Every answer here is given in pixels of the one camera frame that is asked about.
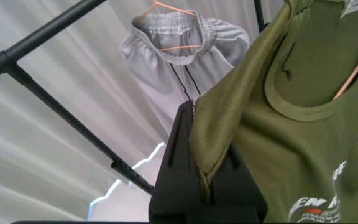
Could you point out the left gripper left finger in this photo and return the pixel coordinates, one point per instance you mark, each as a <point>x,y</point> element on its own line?
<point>176,186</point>

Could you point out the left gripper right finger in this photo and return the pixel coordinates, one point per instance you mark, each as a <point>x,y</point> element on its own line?
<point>238,193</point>

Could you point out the green garment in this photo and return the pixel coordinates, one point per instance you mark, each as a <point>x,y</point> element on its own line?
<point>291,149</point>

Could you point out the pale grey shorts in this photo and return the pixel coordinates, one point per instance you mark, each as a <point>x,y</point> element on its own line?
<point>166,77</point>

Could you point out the pink clothes hanger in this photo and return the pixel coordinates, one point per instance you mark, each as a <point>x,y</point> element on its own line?
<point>182,47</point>
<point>351,76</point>

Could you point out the black clothes rack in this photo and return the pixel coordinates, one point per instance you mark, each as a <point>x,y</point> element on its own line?
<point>42,34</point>

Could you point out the white curtain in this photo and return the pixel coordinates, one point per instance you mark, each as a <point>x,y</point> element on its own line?
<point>42,140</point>

